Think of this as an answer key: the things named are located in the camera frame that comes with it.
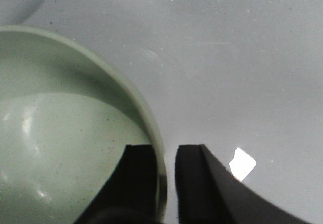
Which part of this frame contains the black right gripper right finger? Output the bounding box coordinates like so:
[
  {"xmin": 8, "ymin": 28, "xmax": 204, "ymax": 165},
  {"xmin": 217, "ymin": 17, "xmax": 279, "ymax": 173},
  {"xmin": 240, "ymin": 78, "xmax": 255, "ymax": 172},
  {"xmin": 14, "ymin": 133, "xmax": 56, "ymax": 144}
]
[{"xmin": 175, "ymin": 144, "xmax": 316, "ymax": 223}]

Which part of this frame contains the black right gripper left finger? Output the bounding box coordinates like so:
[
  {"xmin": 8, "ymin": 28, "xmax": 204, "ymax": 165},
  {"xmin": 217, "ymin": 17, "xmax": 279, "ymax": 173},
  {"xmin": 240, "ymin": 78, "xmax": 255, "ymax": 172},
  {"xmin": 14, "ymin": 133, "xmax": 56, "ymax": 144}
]
[{"xmin": 75, "ymin": 145, "xmax": 162, "ymax": 223}]

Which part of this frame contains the green plastic bowl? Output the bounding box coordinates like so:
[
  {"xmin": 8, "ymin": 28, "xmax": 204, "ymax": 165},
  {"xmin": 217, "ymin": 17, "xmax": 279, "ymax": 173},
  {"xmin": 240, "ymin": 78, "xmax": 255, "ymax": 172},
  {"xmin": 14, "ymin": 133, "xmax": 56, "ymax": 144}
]
[{"xmin": 1, "ymin": 25, "xmax": 167, "ymax": 223}]

